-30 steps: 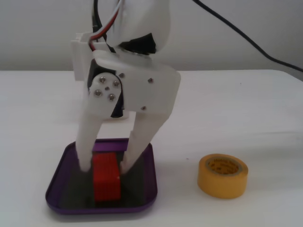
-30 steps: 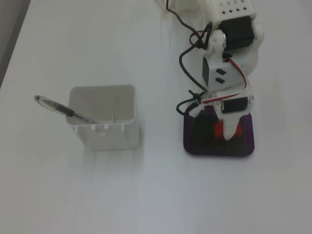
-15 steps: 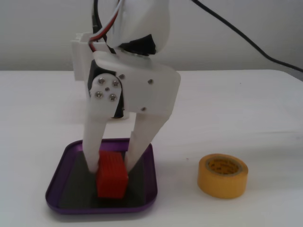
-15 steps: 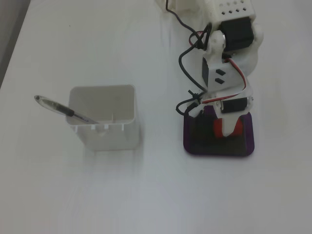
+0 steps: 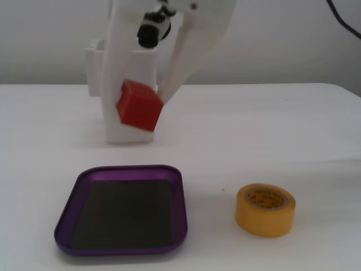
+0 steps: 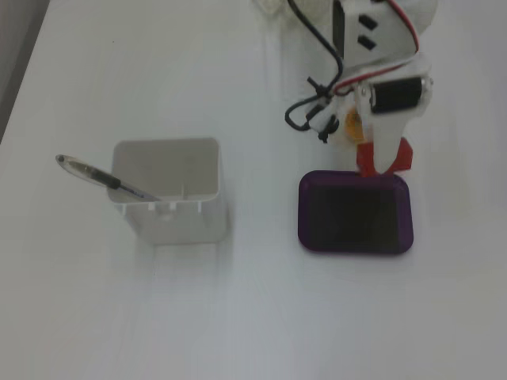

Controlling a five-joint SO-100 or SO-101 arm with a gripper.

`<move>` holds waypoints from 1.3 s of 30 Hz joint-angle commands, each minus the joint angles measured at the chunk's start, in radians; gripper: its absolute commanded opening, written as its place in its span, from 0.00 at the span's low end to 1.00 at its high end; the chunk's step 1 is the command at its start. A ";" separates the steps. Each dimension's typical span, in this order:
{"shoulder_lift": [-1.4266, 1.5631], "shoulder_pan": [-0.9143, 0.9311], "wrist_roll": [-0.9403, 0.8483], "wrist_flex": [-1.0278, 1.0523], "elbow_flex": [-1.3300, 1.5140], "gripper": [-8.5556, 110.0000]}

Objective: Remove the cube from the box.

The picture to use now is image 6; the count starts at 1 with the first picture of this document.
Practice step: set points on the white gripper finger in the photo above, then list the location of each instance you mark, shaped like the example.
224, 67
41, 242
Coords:
336, 138
386, 138

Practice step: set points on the yellow masking tape roll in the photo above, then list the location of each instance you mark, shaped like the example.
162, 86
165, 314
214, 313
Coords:
352, 127

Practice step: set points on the red rectangular block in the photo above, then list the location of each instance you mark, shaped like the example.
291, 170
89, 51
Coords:
404, 156

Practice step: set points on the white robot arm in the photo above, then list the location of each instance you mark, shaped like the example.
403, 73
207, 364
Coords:
380, 23

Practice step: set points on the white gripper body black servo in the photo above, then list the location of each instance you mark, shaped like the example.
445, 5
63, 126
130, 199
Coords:
397, 96

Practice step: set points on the white plastic pen holder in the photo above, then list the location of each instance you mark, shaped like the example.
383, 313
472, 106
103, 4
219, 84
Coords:
178, 221

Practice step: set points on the purple metal tray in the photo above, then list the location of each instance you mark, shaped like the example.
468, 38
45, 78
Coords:
303, 213

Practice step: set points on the black ballpoint pen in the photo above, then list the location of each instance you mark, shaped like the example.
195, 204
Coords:
95, 174

